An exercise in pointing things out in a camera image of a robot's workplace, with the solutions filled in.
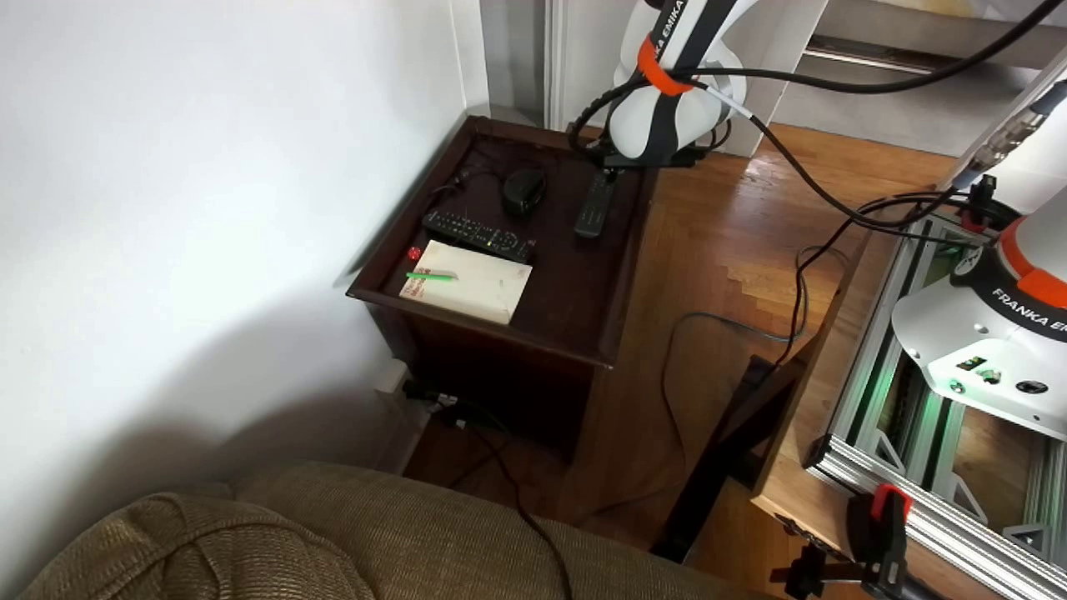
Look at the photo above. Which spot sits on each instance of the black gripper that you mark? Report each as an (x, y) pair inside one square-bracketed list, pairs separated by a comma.
[(621, 165)]

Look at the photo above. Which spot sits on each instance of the black remote control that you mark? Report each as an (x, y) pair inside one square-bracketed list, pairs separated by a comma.
[(479, 235), (594, 211)]

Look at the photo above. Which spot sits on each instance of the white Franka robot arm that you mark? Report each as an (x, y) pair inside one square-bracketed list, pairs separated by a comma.
[(1001, 334)]

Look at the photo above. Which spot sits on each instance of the wooden robot table top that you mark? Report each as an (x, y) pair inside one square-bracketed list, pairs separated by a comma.
[(830, 366)]

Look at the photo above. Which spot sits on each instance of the small black device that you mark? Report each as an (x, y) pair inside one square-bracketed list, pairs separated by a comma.
[(522, 192)]

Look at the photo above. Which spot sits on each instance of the dark wood side table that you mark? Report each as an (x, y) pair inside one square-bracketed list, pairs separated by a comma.
[(567, 288)]

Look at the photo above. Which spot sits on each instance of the white notepad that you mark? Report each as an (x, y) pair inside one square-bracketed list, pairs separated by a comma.
[(479, 288)]

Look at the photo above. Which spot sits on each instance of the green pen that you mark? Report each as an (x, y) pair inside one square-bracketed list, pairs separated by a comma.
[(439, 275)]

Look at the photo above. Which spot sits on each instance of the small red object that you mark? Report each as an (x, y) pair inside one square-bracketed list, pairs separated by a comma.
[(415, 255)]

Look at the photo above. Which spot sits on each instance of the black table leg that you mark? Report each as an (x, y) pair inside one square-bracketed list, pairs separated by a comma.
[(722, 468)]

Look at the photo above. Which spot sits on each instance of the olive fabric sofa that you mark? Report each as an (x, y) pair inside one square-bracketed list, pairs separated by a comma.
[(445, 545)]

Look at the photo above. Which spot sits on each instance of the aluminium profile frame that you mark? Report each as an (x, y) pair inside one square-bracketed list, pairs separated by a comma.
[(946, 521)]

